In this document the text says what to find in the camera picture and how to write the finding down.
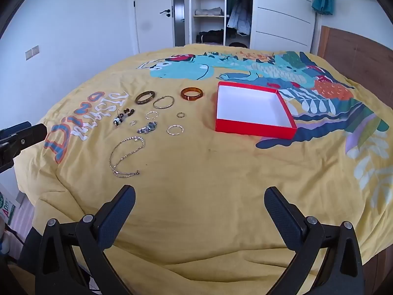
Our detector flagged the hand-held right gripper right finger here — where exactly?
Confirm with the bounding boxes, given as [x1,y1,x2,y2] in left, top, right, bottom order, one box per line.
[264,186,366,295]

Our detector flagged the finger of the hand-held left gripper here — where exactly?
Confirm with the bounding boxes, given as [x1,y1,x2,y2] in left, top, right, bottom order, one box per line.
[0,121,32,141]
[0,123,48,173]

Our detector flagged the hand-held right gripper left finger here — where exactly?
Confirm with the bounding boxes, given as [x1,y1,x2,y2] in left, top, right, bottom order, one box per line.
[35,185,136,295]

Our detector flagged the silver chain necklace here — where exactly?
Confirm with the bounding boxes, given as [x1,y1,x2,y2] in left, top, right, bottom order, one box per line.
[109,137,145,179]

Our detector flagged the red cardboard box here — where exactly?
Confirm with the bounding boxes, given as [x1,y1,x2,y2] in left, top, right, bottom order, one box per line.
[215,81,298,140]

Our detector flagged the brown beaded charm bracelet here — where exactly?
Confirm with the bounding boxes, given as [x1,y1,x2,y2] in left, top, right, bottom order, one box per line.
[113,108,136,127]

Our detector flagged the silver wristwatch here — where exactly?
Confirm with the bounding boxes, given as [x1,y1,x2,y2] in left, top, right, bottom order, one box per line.
[137,121,158,134]

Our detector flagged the thin silver bangle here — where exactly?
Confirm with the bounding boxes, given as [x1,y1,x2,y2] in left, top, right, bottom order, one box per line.
[153,95,175,109]

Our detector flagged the green white printed bag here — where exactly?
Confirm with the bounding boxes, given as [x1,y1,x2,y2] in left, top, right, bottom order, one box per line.
[0,191,16,226]

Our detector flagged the yellow dinosaur printed blanket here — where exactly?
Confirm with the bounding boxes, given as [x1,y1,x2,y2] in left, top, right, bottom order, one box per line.
[14,44,393,295]

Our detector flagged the dark brown bangle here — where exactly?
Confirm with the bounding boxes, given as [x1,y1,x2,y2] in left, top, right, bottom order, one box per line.
[135,90,156,105]

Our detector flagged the amber bangle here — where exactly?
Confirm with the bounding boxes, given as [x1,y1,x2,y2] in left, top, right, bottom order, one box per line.
[180,87,204,102]

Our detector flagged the white door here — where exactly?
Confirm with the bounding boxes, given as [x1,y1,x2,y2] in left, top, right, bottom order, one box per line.
[134,0,174,54]

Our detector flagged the wooden headboard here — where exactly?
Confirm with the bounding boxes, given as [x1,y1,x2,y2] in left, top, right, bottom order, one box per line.
[318,26,393,108]

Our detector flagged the folded black clothes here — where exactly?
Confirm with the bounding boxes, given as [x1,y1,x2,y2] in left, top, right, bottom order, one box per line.
[196,29,225,44]

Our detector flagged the white wardrobe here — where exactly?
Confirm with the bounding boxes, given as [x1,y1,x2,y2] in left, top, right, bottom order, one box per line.
[172,0,317,53]

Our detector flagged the hanging jackets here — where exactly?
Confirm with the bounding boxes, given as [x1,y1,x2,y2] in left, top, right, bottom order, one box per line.
[226,0,253,36]

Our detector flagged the folded beige clothes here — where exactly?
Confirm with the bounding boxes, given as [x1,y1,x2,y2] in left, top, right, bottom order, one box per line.
[194,7,225,16]

